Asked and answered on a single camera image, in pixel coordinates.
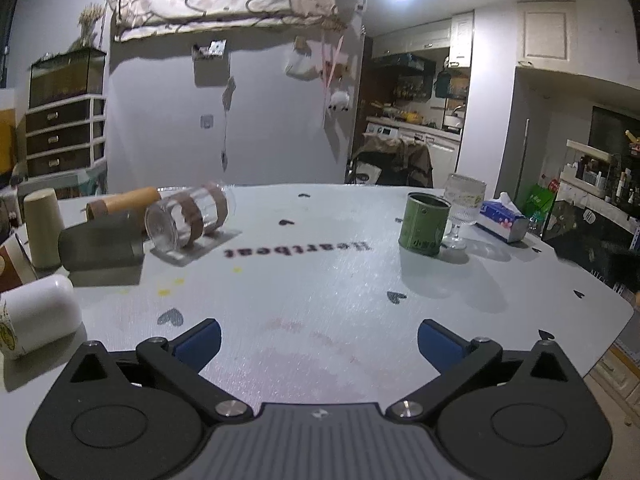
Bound brown and white paper cup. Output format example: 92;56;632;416
0;232;38;295

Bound clear glass goblet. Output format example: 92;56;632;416
442;173;487;251

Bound beige cup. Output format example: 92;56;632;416
23;188;66;269

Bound wall-mounted holder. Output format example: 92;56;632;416
191;40;228;61

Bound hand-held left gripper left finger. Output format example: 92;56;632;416
62;318;253;426

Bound dark grey cup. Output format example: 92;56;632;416
58;210;147;273

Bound white upper kitchen cabinets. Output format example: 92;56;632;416
372;10;476;68

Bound glass fish tank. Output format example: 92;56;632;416
28;46;107;109

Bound dark hanging bag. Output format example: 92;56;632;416
434;67;457;100

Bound white drawer cabinet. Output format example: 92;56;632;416
25;94;107;178

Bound shelf with bottles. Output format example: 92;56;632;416
557;130;640;211

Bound yellow box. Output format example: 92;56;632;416
0;107;18;173

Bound dried flower bunch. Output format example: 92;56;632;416
77;2;106;51

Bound tan wooden cup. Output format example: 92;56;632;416
86;186;162;222

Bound chair with brown jacket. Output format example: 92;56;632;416
345;137;434;188

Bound clear cup with brown bands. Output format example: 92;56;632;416
144;183;237;253

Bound blue and white tissue box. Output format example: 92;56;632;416
479;192;530;244

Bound green tin can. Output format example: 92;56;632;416
398;192;452;257

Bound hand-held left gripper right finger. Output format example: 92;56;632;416
386;318;581;425

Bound green carton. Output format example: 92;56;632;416
520;182;556;221

